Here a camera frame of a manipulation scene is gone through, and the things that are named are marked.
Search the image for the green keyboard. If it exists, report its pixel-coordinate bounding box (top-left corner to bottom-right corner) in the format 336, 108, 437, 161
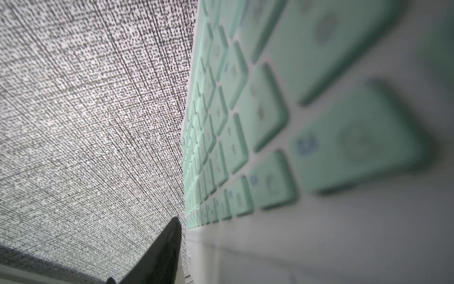
181, 1, 454, 284

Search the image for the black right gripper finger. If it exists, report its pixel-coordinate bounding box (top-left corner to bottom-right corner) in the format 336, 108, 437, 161
120, 217, 182, 284

